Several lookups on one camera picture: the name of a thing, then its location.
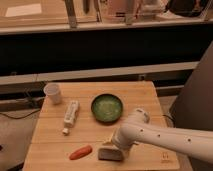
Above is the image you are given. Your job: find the grey eraser block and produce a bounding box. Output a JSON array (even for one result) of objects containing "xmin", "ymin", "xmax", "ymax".
[{"xmin": 98, "ymin": 148, "xmax": 129, "ymax": 162}]

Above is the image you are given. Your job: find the green round bowl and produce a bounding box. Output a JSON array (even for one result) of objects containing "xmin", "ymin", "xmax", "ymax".
[{"xmin": 91, "ymin": 94, "xmax": 123, "ymax": 123}]

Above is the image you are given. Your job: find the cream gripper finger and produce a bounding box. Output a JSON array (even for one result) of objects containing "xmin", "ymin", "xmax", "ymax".
[{"xmin": 102, "ymin": 134, "xmax": 113, "ymax": 145}]

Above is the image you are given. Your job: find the white squeeze tube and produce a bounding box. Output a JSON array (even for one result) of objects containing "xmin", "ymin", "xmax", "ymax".
[{"xmin": 62, "ymin": 100, "xmax": 79, "ymax": 135}]

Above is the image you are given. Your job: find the dark robot base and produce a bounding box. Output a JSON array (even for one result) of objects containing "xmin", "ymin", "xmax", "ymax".
[{"xmin": 169, "ymin": 43, "xmax": 213, "ymax": 171}]

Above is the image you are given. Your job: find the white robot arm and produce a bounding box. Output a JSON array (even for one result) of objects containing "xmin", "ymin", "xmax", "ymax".
[{"xmin": 104, "ymin": 108, "xmax": 213, "ymax": 164}]

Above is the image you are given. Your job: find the orange toy carrot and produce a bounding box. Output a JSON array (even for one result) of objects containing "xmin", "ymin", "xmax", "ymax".
[{"xmin": 69, "ymin": 145, "xmax": 92, "ymax": 160}]

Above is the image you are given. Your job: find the black cable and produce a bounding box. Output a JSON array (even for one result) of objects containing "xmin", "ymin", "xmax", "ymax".
[{"xmin": 0, "ymin": 108, "xmax": 41, "ymax": 121}]

